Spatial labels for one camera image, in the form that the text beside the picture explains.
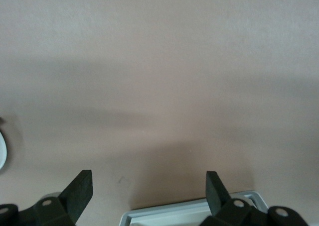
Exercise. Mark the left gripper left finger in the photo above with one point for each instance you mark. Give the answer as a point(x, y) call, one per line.
point(62, 211)

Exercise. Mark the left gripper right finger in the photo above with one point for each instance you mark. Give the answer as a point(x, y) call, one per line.
point(224, 213)

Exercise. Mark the white rectangular tray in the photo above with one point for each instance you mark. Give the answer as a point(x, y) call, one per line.
point(162, 208)

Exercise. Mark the white curved plastic piece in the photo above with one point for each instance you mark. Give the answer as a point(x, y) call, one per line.
point(2, 151)

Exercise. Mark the brown table cover sheet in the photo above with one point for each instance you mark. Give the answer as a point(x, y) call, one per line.
point(159, 74)

